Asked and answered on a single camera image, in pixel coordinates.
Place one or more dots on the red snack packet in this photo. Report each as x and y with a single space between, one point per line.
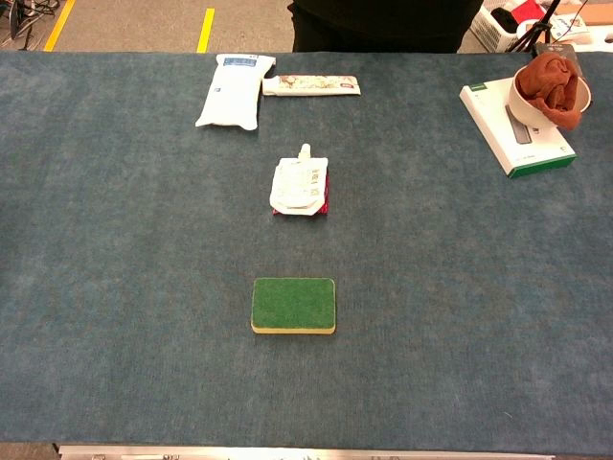
326 196

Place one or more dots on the white plastic basket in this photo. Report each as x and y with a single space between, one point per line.
493 24

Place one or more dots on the dark flat box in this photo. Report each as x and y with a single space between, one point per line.
560 50

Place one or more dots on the white and blue printed carton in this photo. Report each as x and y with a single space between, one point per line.
570 26

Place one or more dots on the green and yellow scrubbing sponge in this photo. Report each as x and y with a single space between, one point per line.
292 303

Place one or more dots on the white and green product box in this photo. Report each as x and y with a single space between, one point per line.
527 148

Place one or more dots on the white and brown snack bar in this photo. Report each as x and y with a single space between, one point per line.
311 85

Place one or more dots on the white round bowl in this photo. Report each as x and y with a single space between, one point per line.
519 106

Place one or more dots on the white plastic refill bag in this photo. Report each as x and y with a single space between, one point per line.
232 96

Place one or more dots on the blue-grey felt table cloth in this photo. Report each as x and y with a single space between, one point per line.
143 287

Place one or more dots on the rust brown cloth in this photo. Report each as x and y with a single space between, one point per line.
551 88

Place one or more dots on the black tripod stand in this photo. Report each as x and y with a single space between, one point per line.
538 26

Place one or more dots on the white spouted drink pouch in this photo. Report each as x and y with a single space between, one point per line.
298 187

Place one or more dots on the person in black clothes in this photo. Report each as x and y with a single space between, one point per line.
383 24

